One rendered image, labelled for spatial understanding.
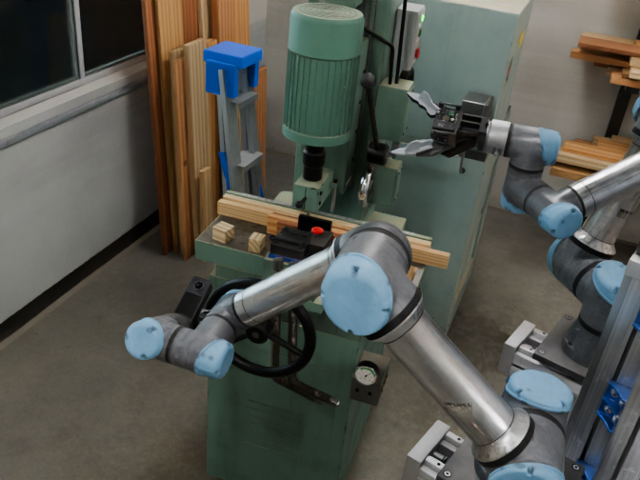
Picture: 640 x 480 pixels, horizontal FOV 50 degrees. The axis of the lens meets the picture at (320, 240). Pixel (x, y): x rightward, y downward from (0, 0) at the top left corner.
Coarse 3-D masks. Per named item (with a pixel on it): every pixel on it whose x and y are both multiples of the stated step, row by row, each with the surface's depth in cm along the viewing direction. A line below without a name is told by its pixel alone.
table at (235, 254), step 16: (240, 224) 192; (256, 224) 193; (208, 240) 183; (240, 240) 185; (272, 240) 186; (208, 256) 184; (224, 256) 183; (240, 256) 181; (256, 256) 179; (256, 272) 182; (416, 272) 179; (304, 304) 170; (320, 304) 168
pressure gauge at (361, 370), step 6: (366, 360) 180; (360, 366) 178; (366, 366) 178; (372, 366) 178; (354, 372) 179; (360, 372) 179; (366, 372) 178; (372, 372) 178; (378, 372) 179; (360, 378) 180; (366, 378) 179; (372, 378) 179; (366, 384) 180; (372, 384) 179
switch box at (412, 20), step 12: (396, 12) 182; (408, 12) 181; (420, 12) 182; (396, 24) 184; (408, 24) 183; (396, 36) 185; (408, 36) 184; (420, 36) 192; (396, 48) 186; (408, 48) 186; (396, 60) 188; (408, 60) 187
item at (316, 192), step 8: (328, 176) 185; (296, 184) 179; (304, 184) 179; (312, 184) 180; (320, 184) 180; (328, 184) 186; (296, 192) 180; (304, 192) 179; (312, 192) 179; (320, 192) 180; (328, 192) 189; (296, 200) 181; (312, 200) 180; (320, 200) 182; (304, 208) 181; (312, 208) 181
